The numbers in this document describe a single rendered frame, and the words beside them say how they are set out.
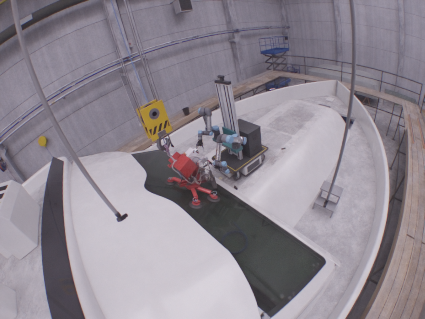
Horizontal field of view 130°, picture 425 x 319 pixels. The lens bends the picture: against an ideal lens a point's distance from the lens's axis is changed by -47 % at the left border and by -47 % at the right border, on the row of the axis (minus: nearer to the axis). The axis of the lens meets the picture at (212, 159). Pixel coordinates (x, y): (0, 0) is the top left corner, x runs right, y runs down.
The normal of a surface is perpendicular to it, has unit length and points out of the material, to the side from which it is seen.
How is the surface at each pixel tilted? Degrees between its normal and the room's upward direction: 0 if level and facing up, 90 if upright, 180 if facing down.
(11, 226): 90
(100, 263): 21
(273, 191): 29
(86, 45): 90
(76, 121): 90
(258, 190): 12
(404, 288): 0
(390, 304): 0
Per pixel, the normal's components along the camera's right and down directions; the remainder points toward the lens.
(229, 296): 0.15, -0.84
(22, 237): 0.65, 0.35
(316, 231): -0.20, -0.77
